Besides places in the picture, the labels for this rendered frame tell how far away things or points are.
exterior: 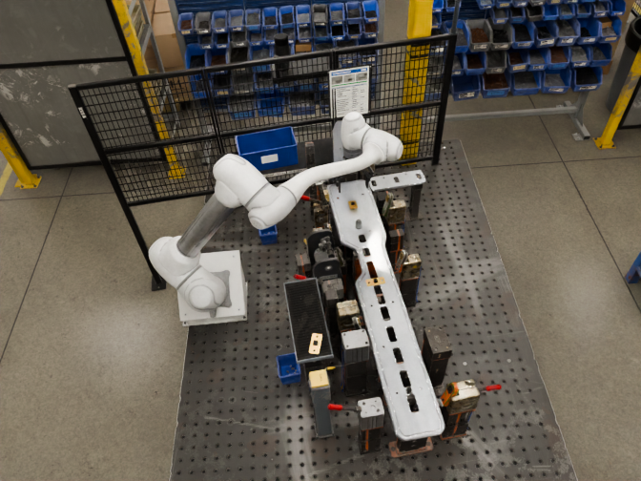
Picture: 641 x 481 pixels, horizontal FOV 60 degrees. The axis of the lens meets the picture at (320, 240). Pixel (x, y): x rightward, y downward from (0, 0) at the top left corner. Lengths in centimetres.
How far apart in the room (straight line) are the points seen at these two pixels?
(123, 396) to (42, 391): 50
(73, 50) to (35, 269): 153
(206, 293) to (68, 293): 184
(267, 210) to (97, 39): 233
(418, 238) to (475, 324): 59
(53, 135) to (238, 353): 262
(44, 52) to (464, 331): 319
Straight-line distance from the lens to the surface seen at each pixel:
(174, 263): 245
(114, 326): 382
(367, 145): 232
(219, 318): 274
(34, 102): 453
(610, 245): 429
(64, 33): 413
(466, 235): 309
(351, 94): 300
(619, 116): 494
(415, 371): 224
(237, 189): 207
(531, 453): 252
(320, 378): 203
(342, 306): 228
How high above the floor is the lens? 297
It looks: 49 degrees down
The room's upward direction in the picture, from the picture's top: 4 degrees counter-clockwise
